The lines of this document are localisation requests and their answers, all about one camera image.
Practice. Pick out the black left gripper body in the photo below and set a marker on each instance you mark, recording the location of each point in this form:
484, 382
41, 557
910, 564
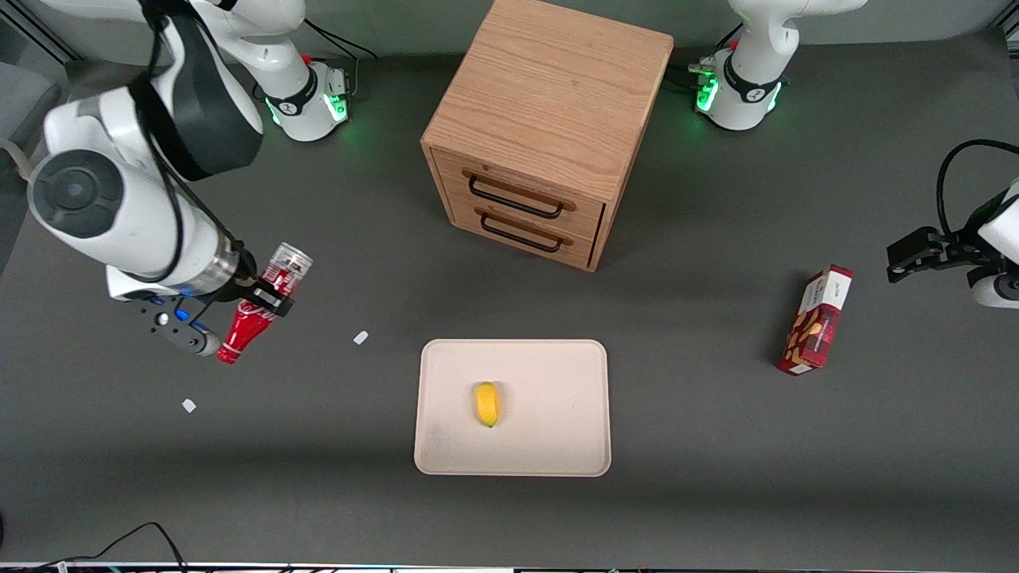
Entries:
959, 242

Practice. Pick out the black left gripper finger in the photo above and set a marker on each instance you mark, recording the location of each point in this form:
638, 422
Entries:
919, 247
915, 268

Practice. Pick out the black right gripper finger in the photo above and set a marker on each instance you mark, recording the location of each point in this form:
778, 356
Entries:
275, 302

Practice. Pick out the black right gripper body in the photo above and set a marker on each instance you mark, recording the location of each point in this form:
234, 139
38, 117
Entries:
246, 284

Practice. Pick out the red coke bottle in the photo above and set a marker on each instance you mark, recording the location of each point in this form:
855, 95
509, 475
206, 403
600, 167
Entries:
243, 330

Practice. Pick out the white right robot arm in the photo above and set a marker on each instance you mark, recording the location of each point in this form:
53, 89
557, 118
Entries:
119, 207

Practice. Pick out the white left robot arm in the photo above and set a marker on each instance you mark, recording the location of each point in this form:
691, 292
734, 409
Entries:
752, 64

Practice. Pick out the beige plastic tray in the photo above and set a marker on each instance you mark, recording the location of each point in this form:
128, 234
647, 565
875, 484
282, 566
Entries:
549, 430

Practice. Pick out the red snack box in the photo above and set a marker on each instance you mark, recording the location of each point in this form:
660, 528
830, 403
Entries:
816, 322

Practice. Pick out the yellow lemon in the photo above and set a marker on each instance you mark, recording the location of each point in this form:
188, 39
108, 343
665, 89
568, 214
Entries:
487, 404

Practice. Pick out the wooden drawer cabinet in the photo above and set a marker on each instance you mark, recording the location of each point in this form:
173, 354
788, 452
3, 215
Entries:
549, 87

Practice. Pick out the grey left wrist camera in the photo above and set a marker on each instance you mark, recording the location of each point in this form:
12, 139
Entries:
995, 290

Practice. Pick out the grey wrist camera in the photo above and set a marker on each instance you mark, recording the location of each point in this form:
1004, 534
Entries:
995, 290
179, 328

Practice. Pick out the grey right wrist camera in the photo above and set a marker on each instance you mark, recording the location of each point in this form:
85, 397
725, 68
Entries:
179, 328

